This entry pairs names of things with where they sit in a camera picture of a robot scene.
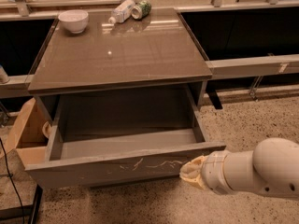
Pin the grey top drawer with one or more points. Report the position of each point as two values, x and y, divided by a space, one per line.
115 137

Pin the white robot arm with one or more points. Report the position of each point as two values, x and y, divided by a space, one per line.
270 170

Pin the green drink can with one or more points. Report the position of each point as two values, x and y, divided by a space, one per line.
141 10

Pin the open cardboard box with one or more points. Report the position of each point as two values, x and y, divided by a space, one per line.
26 136

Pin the clear plastic water bottle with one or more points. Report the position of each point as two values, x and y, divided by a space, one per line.
122 12

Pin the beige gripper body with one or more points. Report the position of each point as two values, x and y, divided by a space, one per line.
212 171

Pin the white ceramic bowl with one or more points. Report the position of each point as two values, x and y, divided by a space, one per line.
74 21

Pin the metal window railing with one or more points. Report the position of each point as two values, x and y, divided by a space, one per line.
28 10

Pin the grey drawer cabinet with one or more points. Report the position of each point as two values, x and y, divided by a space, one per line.
157 51

